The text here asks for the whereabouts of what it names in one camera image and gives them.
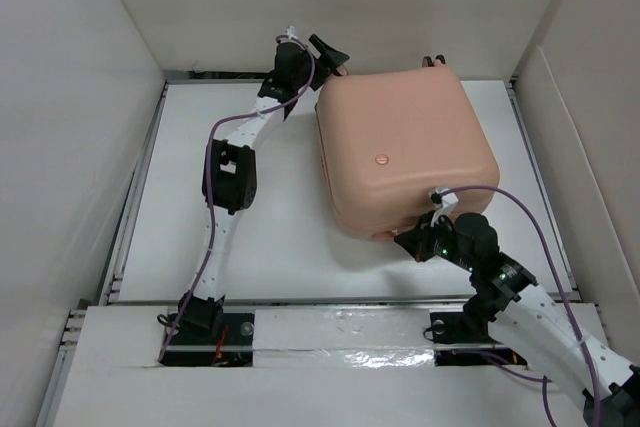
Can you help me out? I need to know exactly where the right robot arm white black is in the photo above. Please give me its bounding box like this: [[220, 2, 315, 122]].
[[394, 213, 639, 426]]

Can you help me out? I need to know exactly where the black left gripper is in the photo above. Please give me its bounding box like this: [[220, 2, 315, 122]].
[[293, 37, 348, 91]]

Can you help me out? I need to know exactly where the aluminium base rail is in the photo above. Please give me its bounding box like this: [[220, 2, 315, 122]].
[[59, 291, 551, 368]]

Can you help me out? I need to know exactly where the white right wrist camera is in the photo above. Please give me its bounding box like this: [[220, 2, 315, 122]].
[[429, 187, 459, 216]]

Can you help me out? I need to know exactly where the pink hard-shell suitcase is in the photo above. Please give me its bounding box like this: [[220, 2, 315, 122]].
[[315, 55, 500, 240]]

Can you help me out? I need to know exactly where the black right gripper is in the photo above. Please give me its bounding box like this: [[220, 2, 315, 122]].
[[392, 210, 476, 273]]

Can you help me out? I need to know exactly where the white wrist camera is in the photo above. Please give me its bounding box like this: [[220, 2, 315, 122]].
[[275, 25, 303, 45], [429, 187, 459, 216]]

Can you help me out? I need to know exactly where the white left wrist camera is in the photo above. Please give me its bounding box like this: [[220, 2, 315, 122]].
[[275, 25, 303, 45]]

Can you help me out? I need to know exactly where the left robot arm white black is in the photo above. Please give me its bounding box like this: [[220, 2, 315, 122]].
[[158, 29, 350, 347]]

